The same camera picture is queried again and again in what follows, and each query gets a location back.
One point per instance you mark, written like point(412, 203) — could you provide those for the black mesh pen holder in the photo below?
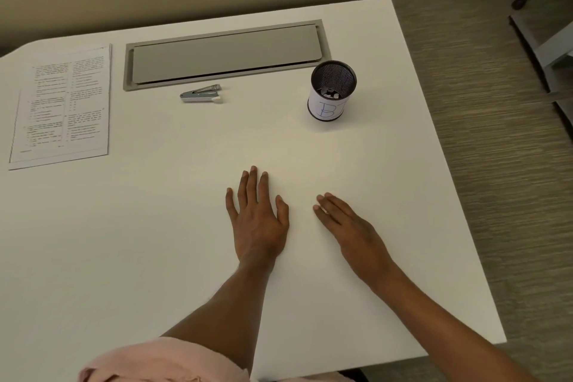
point(322, 111)

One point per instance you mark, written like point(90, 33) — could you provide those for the person's left forearm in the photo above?
point(224, 314)

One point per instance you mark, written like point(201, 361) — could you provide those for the silver stapler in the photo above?
point(199, 96)

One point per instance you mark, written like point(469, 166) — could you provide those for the person's right forearm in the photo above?
point(447, 332)

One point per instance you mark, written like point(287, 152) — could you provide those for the person's left hand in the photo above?
point(259, 229)

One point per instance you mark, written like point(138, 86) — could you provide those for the pink shirt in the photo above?
point(156, 364)

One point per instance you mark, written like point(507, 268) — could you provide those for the stack of printed papers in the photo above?
point(62, 126)

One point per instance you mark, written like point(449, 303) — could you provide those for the person's right hand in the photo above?
point(358, 243)

